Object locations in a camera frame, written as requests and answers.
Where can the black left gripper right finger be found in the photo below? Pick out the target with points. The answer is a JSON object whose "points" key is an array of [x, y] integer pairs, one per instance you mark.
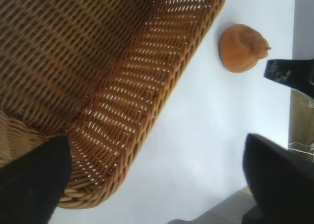
{"points": [[282, 184]]}

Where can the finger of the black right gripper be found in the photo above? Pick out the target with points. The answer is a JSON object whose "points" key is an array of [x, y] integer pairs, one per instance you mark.
{"points": [[292, 74]]}

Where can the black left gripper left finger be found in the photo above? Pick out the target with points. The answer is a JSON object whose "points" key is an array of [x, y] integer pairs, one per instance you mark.
{"points": [[29, 184]]}

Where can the brown bread roll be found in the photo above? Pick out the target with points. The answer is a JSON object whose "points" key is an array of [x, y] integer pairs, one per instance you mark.
{"points": [[235, 52]]}

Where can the woven wicker rectangular basket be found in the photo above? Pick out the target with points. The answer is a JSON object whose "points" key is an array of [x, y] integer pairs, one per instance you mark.
{"points": [[98, 62]]}

